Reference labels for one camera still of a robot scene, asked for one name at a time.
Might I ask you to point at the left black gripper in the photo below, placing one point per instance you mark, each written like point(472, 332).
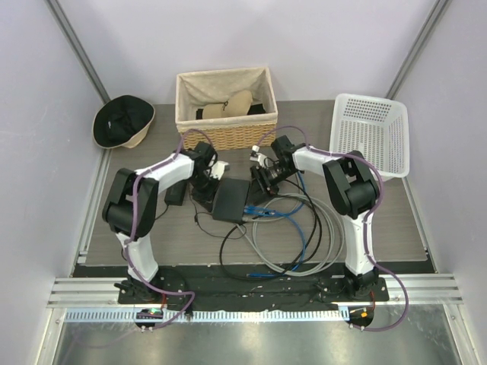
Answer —
point(206, 199)

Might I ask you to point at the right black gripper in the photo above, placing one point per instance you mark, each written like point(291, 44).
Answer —
point(266, 189)

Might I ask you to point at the black network switch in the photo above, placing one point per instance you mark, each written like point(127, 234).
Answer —
point(230, 200)

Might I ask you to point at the black power adapter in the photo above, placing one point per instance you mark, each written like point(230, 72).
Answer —
point(175, 194)

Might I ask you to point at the wicker basket with liner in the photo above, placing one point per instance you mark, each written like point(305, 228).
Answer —
point(194, 90)

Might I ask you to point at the white plastic perforated basket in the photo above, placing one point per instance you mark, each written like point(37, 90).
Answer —
point(377, 127)

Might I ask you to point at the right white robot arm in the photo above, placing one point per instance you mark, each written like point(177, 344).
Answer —
point(353, 192)

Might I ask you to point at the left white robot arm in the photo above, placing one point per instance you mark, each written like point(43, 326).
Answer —
point(131, 205)

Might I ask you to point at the beige cap in basket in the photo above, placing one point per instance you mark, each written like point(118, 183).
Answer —
point(235, 106)

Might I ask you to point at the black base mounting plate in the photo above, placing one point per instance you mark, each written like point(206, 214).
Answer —
point(230, 287)

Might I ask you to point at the black and beige bucket hat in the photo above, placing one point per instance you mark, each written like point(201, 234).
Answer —
point(123, 122)

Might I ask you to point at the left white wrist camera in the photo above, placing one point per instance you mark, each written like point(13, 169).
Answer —
point(218, 169)

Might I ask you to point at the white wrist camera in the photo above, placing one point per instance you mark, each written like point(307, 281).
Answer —
point(257, 157)
point(218, 169)

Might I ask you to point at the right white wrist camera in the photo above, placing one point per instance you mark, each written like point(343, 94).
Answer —
point(257, 157)

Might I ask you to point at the white slotted cable duct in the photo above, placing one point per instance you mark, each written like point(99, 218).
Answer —
point(152, 315)

